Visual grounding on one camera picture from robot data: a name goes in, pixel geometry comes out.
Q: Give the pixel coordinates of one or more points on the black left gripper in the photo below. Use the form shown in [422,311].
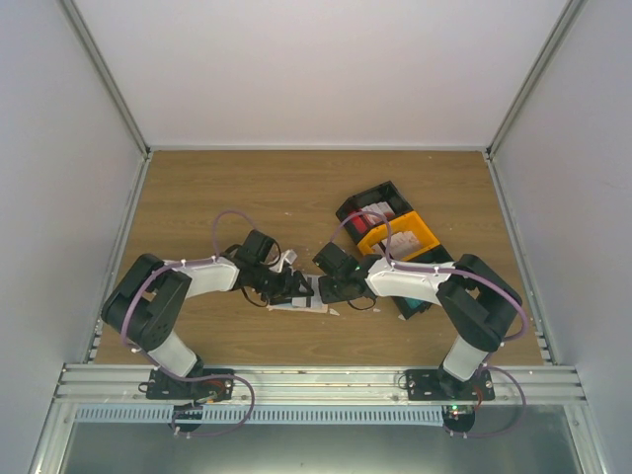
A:
[287,290]

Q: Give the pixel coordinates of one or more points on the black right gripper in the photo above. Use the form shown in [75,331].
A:
[327,296]

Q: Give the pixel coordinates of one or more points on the white red credit card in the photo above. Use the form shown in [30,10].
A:
[310,303]

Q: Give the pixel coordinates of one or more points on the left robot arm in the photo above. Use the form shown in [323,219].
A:
[145,305]

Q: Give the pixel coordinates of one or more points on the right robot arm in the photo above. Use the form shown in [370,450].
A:
[484,310]

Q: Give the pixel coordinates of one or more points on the red white card stack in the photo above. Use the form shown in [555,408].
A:
[370,215]

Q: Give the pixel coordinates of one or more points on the black bin with teal cards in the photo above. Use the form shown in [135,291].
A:
[404,311]

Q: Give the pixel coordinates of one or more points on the white striped card stack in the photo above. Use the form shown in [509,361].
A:
[403,245]

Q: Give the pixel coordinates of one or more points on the teal card stack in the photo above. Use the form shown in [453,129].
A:
[416,304]

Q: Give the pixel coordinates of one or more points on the black bin with red cards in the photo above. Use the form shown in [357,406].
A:
[383,200]

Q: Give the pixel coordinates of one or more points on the yellow storage bin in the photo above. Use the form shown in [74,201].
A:
[376,239]

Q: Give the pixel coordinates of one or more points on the left circuit board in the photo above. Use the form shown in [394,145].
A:
[186,419]

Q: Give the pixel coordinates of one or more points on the circuit board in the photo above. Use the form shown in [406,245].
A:
[458,420]
[186,419]

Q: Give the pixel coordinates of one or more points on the right circuit board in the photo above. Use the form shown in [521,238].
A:
[458,420]

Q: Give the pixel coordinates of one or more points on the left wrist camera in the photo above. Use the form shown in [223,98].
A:
[286,258]

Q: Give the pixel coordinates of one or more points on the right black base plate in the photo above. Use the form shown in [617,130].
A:
[430,384]

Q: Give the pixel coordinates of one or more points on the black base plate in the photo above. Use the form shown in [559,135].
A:
[430,384]
[161,387]

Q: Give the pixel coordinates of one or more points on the grey slotted cable duct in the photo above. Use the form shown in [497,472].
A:
[268,415]

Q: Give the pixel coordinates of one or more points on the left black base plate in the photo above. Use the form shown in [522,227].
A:
[161,387]

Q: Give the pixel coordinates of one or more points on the aluminium front rail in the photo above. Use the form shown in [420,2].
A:
[322,385]

